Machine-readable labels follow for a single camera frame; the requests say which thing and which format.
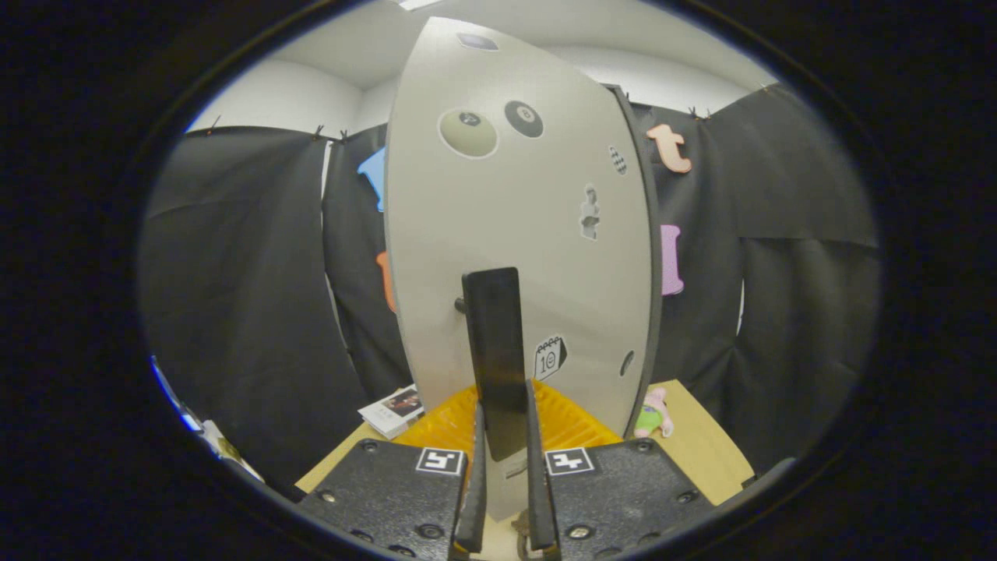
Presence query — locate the pink and green plush toy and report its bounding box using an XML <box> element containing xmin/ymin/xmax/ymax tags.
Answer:
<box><xmin>635</xmin><ymin>387</ymin><xmax>675</xmax><ymax>439</ymax></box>

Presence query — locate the grey shoe cabinet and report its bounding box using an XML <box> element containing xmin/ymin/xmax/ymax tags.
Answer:
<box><xmin>606</xmin><ymin>84</ymin><xmax>664</xmax><ymax>439</ymax></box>

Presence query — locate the blue and white object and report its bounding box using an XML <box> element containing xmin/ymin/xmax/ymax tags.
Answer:
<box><xmin>150</xmin><ymin>357</ymin><xmax>266</xmax><ymax>484</ymax></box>

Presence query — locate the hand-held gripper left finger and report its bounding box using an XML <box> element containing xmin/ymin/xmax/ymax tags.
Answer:
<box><xmin>298</xmin><ymin>384</ymin><xmax>489</xmax><ymax>561</ymax></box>

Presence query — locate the white book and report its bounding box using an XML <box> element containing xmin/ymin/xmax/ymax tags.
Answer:
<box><xmin>358</xmin><ymin>384</ymin><xmax>425</xmax><ymax>439</ymax></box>

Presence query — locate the black backdrop cloth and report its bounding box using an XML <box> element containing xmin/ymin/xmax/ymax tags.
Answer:
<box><xmin>140</xmin><ymin>82</ymin><xmax>881</xmax><ymax>492</ymax></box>

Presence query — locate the black door handle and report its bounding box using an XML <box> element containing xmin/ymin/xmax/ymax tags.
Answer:
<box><xmin>456</xmin><ymin>267</ymin><xmax>530</xmax><ymax>462</ymax></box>

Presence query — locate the grey shoe cabinet door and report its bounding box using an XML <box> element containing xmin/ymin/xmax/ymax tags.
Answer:
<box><xmin>384</xmin><ymin>17</ymin><xmax>663</xmax><ymax>523</ymax></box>

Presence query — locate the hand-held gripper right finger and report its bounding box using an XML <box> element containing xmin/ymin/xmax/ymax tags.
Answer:
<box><xmin>526</xmin><ymin>379</ymin><xmax>713</xmax><ymax>561</ymax></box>

